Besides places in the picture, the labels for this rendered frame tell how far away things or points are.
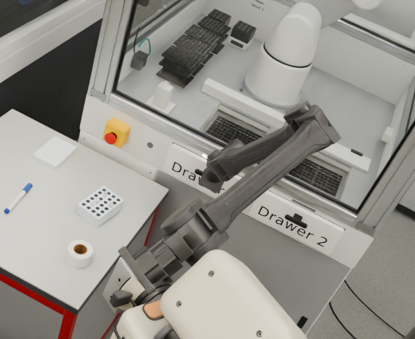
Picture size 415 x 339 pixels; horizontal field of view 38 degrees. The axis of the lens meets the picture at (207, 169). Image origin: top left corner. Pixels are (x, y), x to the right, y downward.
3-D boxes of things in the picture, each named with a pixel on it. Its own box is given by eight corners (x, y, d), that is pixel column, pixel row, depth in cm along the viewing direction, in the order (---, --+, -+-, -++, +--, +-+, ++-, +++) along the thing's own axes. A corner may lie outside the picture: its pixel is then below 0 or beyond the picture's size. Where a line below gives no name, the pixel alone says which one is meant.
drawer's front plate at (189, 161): (241, 210, 197) (251, 185, 190) (162, 170, 200) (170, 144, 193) (242, 207, 198) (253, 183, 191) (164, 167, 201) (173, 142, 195)
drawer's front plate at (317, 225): (329, 255, 193) (344, 232, 186) (247, 213, 196) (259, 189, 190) (330, 251, 194) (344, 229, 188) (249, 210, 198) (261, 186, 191)
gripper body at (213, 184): (232, 166, 185) (233, 159, 178) (216, 194, 182) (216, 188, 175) (213, 156, 186) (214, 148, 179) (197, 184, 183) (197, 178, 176)
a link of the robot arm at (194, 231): (158, 246, 116) (175, 268, 116) (200, 213, 117) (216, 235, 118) (153, 239, 125) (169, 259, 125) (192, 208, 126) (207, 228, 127)
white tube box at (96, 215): (96, 228, 180) (98, 219, 178) (74, 212, 182) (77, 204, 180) (122, 208, 190) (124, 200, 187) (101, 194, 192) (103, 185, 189)
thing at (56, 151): (55, 169, 194) (56, 166, 193) (31, 157, 195) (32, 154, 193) (76, 151, 203) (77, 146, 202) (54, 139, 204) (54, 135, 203)
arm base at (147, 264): (116, 249, 117) (148, 295, 111) (148, 222, 118) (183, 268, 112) (131, 264, 125) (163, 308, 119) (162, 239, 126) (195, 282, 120)
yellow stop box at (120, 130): (119, 150, 198) (124, 133, 193) (100, 140, 199) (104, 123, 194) (126, 142, 202) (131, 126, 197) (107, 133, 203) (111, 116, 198)
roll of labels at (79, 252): (72, 271, 166) (74, 262, 164) (60, 253, 169) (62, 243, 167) (95, 263, 170) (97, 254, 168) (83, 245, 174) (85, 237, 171)
